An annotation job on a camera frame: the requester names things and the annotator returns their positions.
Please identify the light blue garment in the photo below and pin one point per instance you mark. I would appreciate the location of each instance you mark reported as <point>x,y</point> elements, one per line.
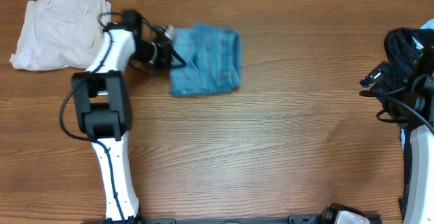
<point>428,25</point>

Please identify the folded white trousers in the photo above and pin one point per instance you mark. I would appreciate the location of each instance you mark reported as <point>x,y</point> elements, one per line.
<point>57,34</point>

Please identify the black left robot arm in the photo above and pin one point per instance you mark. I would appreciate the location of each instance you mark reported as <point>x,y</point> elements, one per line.
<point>103,107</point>

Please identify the black printed garment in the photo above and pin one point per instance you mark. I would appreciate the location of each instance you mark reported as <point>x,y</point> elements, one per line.
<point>403,46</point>

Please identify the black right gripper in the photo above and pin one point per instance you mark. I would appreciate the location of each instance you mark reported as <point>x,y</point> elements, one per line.
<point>389,76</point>

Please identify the blue denim jeans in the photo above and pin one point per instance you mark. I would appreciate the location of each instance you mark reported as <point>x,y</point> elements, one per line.
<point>213,57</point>

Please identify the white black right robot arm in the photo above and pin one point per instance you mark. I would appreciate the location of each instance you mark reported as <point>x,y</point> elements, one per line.
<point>411,106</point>

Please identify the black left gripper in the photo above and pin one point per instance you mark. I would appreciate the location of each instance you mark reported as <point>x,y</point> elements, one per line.
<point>168,53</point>

